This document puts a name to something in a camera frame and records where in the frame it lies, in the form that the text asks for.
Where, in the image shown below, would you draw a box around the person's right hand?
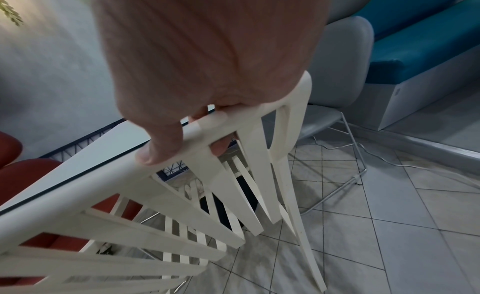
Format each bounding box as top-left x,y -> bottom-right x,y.
87,0 -> 337,166

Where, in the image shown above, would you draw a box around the white slatted wooden chair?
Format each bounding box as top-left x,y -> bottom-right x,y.
0,70 -> 328,294

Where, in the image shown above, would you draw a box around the grey upholstered chair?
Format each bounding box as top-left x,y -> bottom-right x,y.
288,16 -> 376,217

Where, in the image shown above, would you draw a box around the red upholstered chair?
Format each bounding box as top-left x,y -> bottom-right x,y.
0,130 -> 144,287

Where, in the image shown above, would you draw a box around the white table with black base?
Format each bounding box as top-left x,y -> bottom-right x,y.
0,104 -> 260,228

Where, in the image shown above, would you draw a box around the green plant leaves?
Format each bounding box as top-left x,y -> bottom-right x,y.
0,0 -> 26,27

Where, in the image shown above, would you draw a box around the blue and white bench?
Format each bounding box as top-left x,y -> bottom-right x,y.
352,0 -> 480,134

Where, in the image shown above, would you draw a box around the white cable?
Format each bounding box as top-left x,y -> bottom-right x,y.
310,135 -> 480,176

